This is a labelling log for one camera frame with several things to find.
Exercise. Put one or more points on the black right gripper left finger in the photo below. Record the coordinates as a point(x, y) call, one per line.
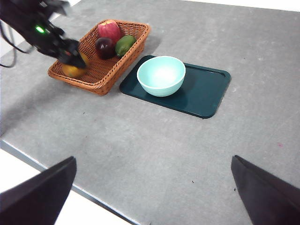
point(35, 201)

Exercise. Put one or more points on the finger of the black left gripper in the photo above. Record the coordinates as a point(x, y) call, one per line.
point(75, 62)

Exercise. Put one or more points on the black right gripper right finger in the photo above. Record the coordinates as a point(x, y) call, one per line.
point(269, 199)

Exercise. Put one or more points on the teal ribbed bowl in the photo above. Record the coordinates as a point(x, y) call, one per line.
point(161, 77)

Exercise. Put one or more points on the brown wicker basket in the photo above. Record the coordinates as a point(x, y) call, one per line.
point(100, 70)

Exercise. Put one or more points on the dark red plum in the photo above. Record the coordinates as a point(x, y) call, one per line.
point(105, 48)

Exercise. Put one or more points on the red apple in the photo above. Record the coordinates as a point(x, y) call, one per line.
point(109, 30)

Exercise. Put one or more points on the green lime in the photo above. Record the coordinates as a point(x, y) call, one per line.
point(124, 45)

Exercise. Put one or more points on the dark rectangular tray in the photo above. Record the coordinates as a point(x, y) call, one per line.
point(204, 93)

